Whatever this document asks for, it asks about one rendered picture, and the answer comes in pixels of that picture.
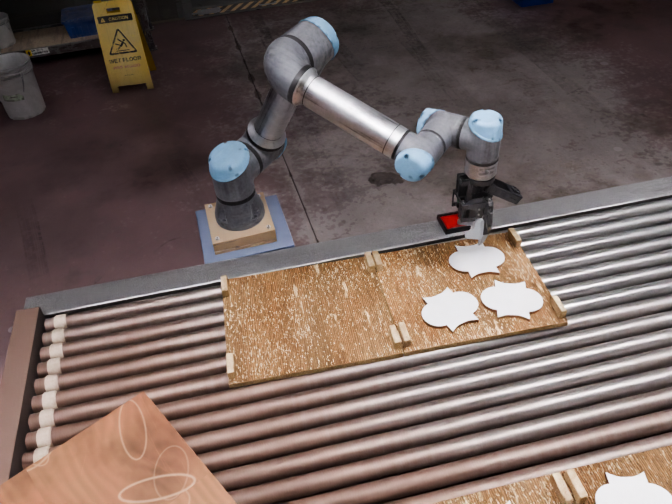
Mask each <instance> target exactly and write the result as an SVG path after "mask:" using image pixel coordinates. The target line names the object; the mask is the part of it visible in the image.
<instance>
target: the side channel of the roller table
mask: <svg viewBox="0 0 672 504"><path fill-rule="evenodd" d="M45 319H46V318H45V316H44V314H43V312H42V311H41V309H40V307H34V308H29V309H23V310H18V311H16V314H15V318H14V323H13V328H12V332H11V337H10V342H9V346H8V351H7V356H6V360H5V365H4V369H3V374H2V379H1V383H0V485H1V484H3V483H4V482H6V481H7V480H9V479H10V478H12V477H14V476H15V475H17V474H18V473H20V472H21V471H23V467H22V456H23V454H24V453H26V452H29V451H28V450H27V449H26V445H25V437H26V434H27V433H29V432H31V431H30V429H29V425H28V418H29V416H30V414H33V413H34V412H33V410H32V406H31V400H32V398H33V396H37V395H36V393H35V389H34V382H35V380H36V379H39V377H38V374H37V365H38V363H41V359H40V349H41V348H42V347H44V346H43V342H42V335H43V333H45V332H46V330H45V326H44V322H45Z"/></svg>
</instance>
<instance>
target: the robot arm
mask: <svg viewBox="0 0 672 504"><path fill-rule="evenodd" d="M338 50H339V40H338V38H337V36H336V32H335V30H334V29H333V27H332V26H331V25H330V24H329V23H328V22H327V21H325V20H324V19H322V18H320V17H316V16H310V17H307V18H306V19H303V20H301V21H299V23H298V24H297V25H295V26H294V27H293V28H291V29H290V30H288V31H287V32H286V33H284V34H283V35H281V36H280V37H279V38H277V39H275V40H274V41H273V42H272V43H271V44H270V45H269V46H268V48H267V50H266V52H265V55H264V62H263V65H264V72H265V75H266V77H267V80H268V82H269V83H270V85H271V88H270V90H269V92H268V95H267V97H266V99H265V101H264V104H263V106H262V108H261V110H260V112H259V115H258V116H257V117H255V118H253V119H252V120H251V121H250V122H249V124H248V126H247V128H246V131H245V133H244V134H243V136H242V137H241V138H239V139H238V140H237V141H227V143H221V144H219V145H218V146H216V147H215V148H214V149H213V150H212V151H211V153H210V155H209V159H208V163H209V172H210V175H211V177H212V181H213V185H214V189H215V193H216V197H217V200H216V206H215V218H216V221H217V223H218V225H219V226H220V227H222V228H223V229H226V230H229V231H244V230H248V229H250V228H253V227H255V226H256V225H258V224H259V223H260V222H261V221H262V220H263V218H264V215H265V208H264V204H263V202H262V200H261V199H260V197H259V195H258V194H257V192H256V191H255V186H254V179H255V178H256V177H257V176H258V175H259V174H260V173H261V172H262V171H263V170H264V169H266V168H267V167H268V166H269V165H270V164H271V163H272V162H273V161H274V160H276V159H277V158H278V157H280V156H281V155H282V153H283V152H284V150H285V148H286V146H287V138H286V132H285V129H286V127H287V125H288V123H289V121H290V119H291V117H292V115H293V114H294V112H295V110H296V108H297V106H298V105H303V106H305V107H307V108H308V109H310V110H312V111H313V112H315V113H317V114H318V115H320V116H322V117H323V118H325V119H326V120H328V121H330V122H331V123H333V124H335V125H336V126H338V127H340V128H341V129H343V130H345V131H346V132H348V133H350V134H351V135H353V136H355V137H356V138H358V139H359V140H361V141H363V142H364V143H366V144H368V145H369V146H371V147H373V148H374V149H376V150H378V151H379V152H381V153H383V154H384V155H386V156H388V157H389V158H391V159H393V160H394V161H395V169H396V171H397V173H399V174H400V176H401V177H402V178H403V179H405V180H407V181H411V182H416V181H420V180H421V179H423V178H424V177H425V176H426V175H427V174H428V173H429V172H430V171H431V170H432V169H433V167H434V165H435V164H436V163H437V161H438V160H439V159H440V158H441V156H442V155H443V154H444V153H445V152H446V150H447V149H448V148H449V147H454V148H457V149H463V150H466V158H465V168H464V173H457V180H456V189H453V194H452V205H451V206H452V207H453V206H456V207H457V208H458V217H459V219H458V221H457V223H458V224H459V225H470V226H472V229H470V230H468V231H467V232H466V233H465V238H467V239H478V246H480V245H482V243H483V242H484V241H485V240H486V238H487V236H488V234H489V233H490V230H491V228H492V222H493V200H492V197H493V195H494V196H497V197H499V198H501V199H504V200H506V201H508V202H511V203H513V204H516V205H517V204H518V203H519V201H520V200H521V199H522V198H523V197H522V195H521V194H520V191H519V189H518V188H516V187H514V186H511V185H509V184H507V183H505V182H502V181H500V180H498V179H495V175H496V173H497V166H498V158H499V152H500V145H501V139H502V137H503V132H502V130H503V118H502V116H501V115H500V114H499V113H497V112H495V111H493V110H483V109H482V110H477V111H475V112H473V113H472V114H471V116H470V117H467V116H463V115H458V114H454V113H450V112H446V111H444V110H441V109H438V110H437V109H432V108H427V109H425V110H424V111H423V112H422V113H421V116H420V118H419V119H418V122H417V128H416V131H417V134H415V133H414V132H412V131H410V130H409V129H407V128H405V127H404V126H402V125H400V124H399V123H397V122H395V121H394V120H392V119H390V118H389V117H387V116H385V115H384V114H382V113H380V112H379V111H377V110H375V109H373V108H372V107H370V106H368V105H367V104H365V103H363V102H362V101H360V100H358V99H357V98H355V97H353V96H352V95H350V94H348V93H347V92H345V91H343V90H342V89H340V88H338V87H337V86H335V85H333V84H332V83H330V82H328V81H327V80H325V79H323V78H322V77H320V75H321V73H322V71H323V69H324V67H325V66H326V64H327V63H328V62H329V61H330V60H332V59H333V58H334V57H335V55H336V54H337V53H338ZM454 194H455V195H456V197H457V202H454ZM482 216H483V219H482Z"/></svg>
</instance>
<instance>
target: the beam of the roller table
mask: <svg viewBox="0 0 672 504"><path fill-rule="evenodd" d="M669 198H672V176H671V177H665V178H660V179H655V180H649V181H644V182H639V183H633V184H628V185H623V186H617V187H612V188H607V189H601V190H596V191H591V192H585V193H580V194H575V195H569V196H564V197H559V198H553V199H548V200H543V201H538V202H532V203H527V204H522V205H516V206H511V207H506V208H500V209H495V210H493V222H492V228H491V230H490V233H492V232H498V231H503V230H508V228H518V227H524V226H529V225H534V224H539V223H544V222H549V221H555V220H560V219H565V218H570V217H575V216H581V215H586V214H591V213H596V212H601V211H606V210H612V209H617V208H622V207H627V206H632V205H638V204H643V203H648V202H653V201H658V200H663V199H669ZM466 232H467V231H463V232H457V233H452V234H447V235H445V233H444V231H443V229H442V228H441V226H440V224H439V222H438V220H436V221H431V222H426V223H420V224H415V225H410V226H404V227H399V228H394V229H388V230H383V231H378V232H372V233H367V234H362V235H357V236H351V237H346V238H341V239H335V240H330V241H325V242H319V243H314V244H309V245H303V246H298V247H293V248H287V249H282V250H277V251H271V252H266V253H261V254H255V255H250V256H245V257H239V258H234V259H229V260H223V261H218V262H213V263H207V264H202V265H197V266H191V267H186V268H181V269H175V270H170V271H165V272H160V273H154V274H149V275H144V276H138V277H133V278H128V279H122V280H117V281H112V282H106V283H101V284H96V285H90V286H85V287H80V288H74V289H69V290H64V291H58V292H53V293H48V294H42V295H37V296H32V297H27V298H26V300H25V305H24V309H29V308H34V307H40V309H41V311H42V312H43V314H44V316H45V318H46V319H47V318H52V317H55V316H56V315H61V314H66V313H67V314H73V313H78V312H83V311H88V310H94V309H99V308H104V307H109V306H114V305H120V304H125V303H130V302H135V301H140V300H145V299H151V298H156V297H161V296H166V295H171V294H176V293H182V292H187V291H192V290H197V289H202V288H208V287H213V286H218V285H221V276H223V275H227V278H228V279H231V278H237V277H243V276H249V275H255V274H262V273H268V272H274V271H280V270H286V269H292V268H298V267H304V266H310V265H317V264H323V263H329V262H335V261H341V260H347V259H353V258H359V257H365V252H371V255H372V251H378V253H379V254H381V253H387V252H393V251H399V250H404V249H410V248H415V247H420V246H425V245H430V244H436V243H441V242H446V241H451V240H456V239H461V238H465V233H466Z"/></svg>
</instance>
